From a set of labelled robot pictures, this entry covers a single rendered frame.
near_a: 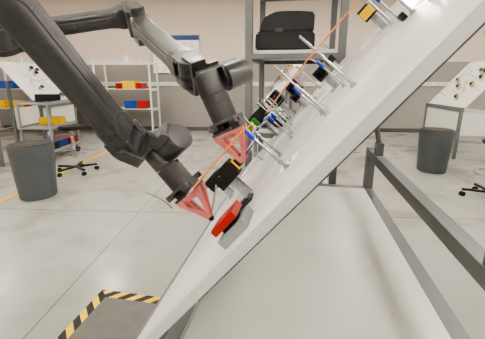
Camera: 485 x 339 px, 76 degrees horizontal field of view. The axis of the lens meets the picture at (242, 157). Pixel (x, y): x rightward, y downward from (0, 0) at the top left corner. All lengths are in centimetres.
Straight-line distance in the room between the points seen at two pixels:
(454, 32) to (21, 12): 54
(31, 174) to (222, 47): 561
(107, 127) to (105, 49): 849
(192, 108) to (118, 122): 777
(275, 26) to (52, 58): 129
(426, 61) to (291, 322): 58
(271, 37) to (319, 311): 130
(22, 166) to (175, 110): 511
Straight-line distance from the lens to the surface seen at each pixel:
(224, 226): 48
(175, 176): 70
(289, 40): 170
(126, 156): 69
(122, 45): 895
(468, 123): 643
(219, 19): 838
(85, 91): 61
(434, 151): 516
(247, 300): 82
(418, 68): 40
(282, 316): 79
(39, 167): 408
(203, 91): 66
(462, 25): 42
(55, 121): 624
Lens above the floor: 131
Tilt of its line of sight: 14 degrees down
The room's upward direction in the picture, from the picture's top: straight up
